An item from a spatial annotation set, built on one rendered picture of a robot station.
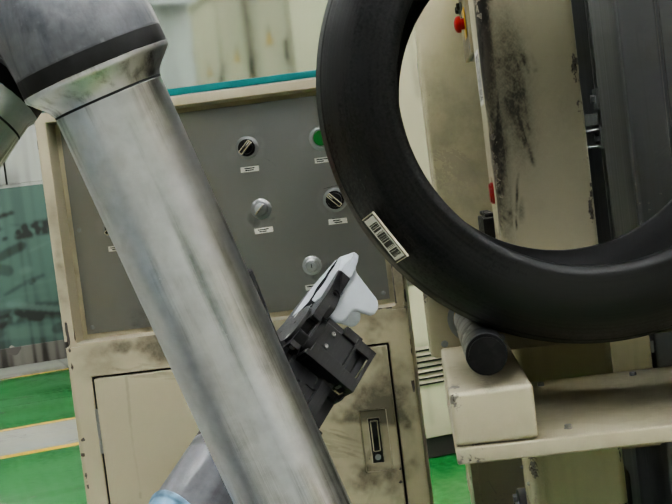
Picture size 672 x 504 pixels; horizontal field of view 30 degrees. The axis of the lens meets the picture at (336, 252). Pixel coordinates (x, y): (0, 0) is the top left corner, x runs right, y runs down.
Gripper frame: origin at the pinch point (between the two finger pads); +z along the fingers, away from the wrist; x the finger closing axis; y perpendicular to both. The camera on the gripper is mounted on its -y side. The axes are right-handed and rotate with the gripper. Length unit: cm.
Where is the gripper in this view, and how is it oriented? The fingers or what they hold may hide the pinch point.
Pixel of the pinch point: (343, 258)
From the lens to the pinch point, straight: 129.0
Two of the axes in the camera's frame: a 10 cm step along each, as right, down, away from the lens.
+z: 4.5, -6.7, 5.9
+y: 7.4, 6.5, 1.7
